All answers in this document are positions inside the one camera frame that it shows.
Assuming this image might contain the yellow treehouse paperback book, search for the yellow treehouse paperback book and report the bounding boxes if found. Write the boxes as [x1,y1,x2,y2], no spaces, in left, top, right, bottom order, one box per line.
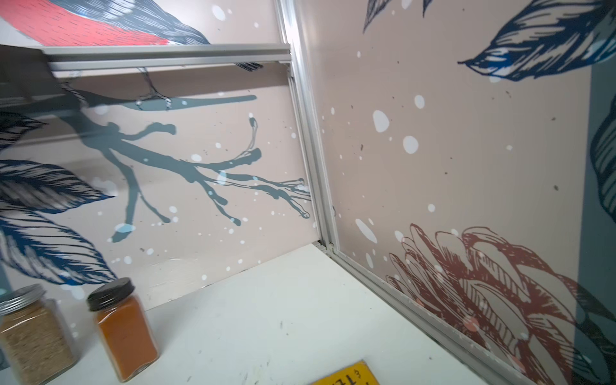
[312,360,380,385]

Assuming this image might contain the glass jar orange spice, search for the glass jar orange spice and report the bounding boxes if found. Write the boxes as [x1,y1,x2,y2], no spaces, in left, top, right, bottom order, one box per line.
[87,278,160,383]

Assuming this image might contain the glass jar brown spice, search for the glass jar brown spice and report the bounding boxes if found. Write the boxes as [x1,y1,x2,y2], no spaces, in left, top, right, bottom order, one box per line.
[1,284,79,385]

